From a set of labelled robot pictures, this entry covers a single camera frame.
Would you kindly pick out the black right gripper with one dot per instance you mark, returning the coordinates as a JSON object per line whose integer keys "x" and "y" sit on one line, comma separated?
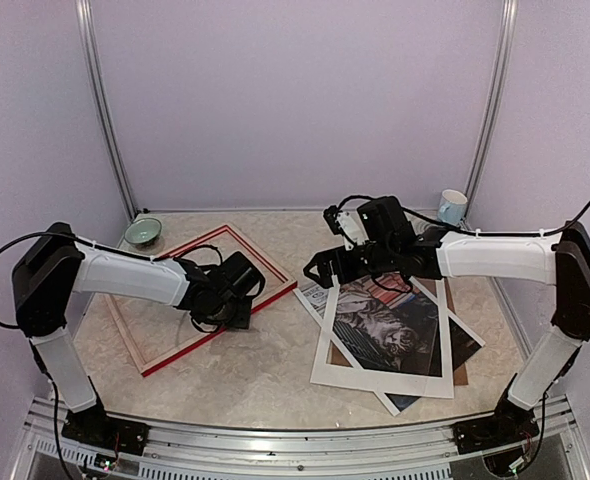
{"x": 323, "y": 259}

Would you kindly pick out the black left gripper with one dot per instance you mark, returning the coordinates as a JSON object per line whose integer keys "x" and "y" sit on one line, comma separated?
{"x": 242, "y": 320}

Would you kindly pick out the cat and books photo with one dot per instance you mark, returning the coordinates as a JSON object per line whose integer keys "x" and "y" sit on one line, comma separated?
{"x": 390, "y": 325}

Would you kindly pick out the red wooden picture frame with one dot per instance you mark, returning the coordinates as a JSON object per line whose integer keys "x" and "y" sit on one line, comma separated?
{"x": 156, "y": 335}

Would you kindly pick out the white mat board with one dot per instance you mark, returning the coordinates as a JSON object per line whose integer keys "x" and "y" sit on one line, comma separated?
{"x": 387, "y": 382}

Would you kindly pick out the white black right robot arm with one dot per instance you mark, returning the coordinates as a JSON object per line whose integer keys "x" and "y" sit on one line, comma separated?
{"x": 559, "y": 258}

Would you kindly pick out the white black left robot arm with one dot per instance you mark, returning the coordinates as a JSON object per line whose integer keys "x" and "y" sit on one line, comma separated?
{"x": 60, "y": 265}

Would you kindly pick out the green ceramic bowl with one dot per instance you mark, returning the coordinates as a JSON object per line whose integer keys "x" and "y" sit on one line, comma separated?
{"x": 143, "y": 232}

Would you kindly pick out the round swirl pattern plate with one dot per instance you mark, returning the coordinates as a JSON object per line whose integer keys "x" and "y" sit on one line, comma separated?
{"x": 427, "y": 227}

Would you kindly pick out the light blue ceramic mug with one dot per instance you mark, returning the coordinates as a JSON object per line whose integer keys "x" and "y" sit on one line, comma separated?
{"x": 452, "y": 207}

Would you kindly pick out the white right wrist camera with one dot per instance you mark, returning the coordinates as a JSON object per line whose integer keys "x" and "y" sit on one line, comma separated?
{"x": 343, "y": 224}

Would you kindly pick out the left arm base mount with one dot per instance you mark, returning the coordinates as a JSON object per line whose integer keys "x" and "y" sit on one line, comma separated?
{"x": 96, "y": 428}

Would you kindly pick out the aluminium enclosure frame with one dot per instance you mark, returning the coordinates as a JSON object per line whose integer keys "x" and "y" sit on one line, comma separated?
{"x": 262, "y": 113}

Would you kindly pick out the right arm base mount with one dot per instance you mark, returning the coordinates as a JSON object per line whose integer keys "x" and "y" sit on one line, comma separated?
{"x": 501, "y": 428}

